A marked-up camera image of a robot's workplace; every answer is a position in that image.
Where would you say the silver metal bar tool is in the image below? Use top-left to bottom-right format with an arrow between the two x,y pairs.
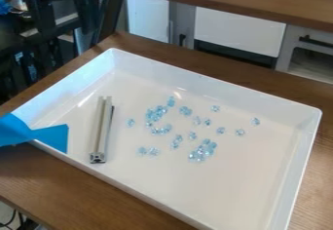
88,96 -> 116,165

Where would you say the pile of blue bits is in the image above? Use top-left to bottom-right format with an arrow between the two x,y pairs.
125,96 -> 262,164

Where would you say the white cabinet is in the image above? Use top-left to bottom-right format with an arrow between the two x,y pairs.
123,0 -> 333,86

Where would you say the blue tape strip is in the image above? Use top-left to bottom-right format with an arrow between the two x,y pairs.
0,112 -> 71,154

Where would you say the white tray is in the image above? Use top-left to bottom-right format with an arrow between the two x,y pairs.
10,47 -> 324,230

